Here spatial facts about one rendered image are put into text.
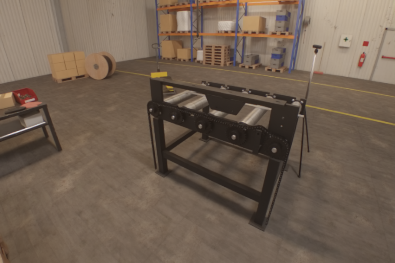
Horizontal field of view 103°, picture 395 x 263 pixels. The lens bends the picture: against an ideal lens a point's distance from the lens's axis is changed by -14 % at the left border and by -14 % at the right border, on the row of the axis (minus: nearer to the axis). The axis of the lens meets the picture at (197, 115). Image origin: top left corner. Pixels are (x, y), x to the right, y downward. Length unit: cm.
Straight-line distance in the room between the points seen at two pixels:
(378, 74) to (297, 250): 930
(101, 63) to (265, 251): 726
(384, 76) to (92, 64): 1191
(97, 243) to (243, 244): 123
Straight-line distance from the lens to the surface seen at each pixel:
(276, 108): 126
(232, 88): 240
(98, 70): 781
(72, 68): 853
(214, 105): 146
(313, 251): 196
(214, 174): 180
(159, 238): 182
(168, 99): 196
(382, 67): 1046
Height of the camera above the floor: 156
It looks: 24 degrees down
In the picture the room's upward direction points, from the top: straight up
